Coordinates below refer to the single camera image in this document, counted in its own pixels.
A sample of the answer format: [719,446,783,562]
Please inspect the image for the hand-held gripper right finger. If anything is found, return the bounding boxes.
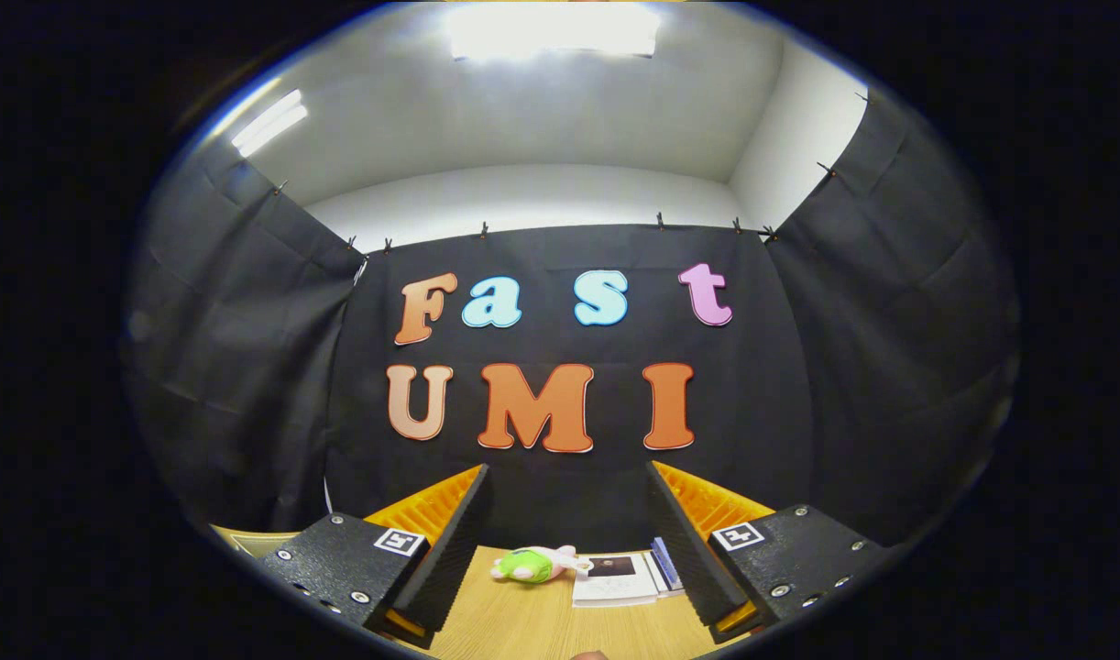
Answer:
[645,460,891,645]

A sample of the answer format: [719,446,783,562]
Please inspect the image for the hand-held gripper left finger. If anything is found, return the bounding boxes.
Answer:
[262,463,492,650]

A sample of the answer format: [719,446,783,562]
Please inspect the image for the grey fabric storage box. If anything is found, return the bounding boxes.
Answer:
[212,524,301,558]

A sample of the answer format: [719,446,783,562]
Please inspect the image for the blue book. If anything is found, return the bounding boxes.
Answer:
[650,536,685,592]

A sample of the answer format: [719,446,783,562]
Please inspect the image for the green and pink plush toy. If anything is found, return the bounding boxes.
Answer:
[489,544,594,585]

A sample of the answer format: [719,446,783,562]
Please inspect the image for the white book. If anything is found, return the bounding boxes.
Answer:
[572,553,660,609]

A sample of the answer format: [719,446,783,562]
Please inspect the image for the narrow ceiling light strip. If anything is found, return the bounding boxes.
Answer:
[230,89,310,159]

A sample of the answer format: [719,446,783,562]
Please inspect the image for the wide ceiling light panel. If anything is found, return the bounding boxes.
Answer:
[447,3,662,61]

